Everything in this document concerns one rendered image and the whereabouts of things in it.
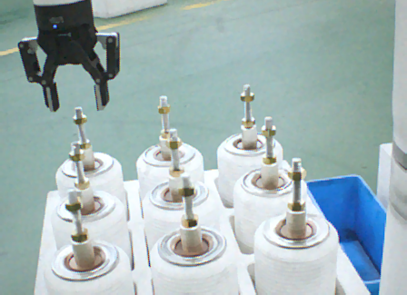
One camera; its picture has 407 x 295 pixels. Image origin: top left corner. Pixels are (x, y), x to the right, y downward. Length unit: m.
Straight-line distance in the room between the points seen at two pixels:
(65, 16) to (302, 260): 0.41
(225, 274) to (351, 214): 0.50
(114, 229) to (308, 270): 0.24
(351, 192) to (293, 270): 0.45
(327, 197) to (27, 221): 0.60
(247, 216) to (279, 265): 0.13
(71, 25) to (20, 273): 0.52
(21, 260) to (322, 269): 0.65
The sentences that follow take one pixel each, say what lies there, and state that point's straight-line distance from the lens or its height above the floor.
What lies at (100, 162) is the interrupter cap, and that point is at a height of 0.25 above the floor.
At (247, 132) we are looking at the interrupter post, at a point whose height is 0.27.
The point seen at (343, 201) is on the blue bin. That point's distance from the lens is 1.10.
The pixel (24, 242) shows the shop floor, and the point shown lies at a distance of 1.21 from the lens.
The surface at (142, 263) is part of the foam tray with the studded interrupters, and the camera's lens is 0.77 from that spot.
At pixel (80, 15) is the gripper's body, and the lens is 0.77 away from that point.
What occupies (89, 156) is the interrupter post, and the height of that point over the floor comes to 0.27.
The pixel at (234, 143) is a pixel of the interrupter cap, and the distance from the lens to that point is 0.89.
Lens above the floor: 0.63
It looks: 25 degrees down
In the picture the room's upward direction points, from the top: 4 degrees counter-clockwise
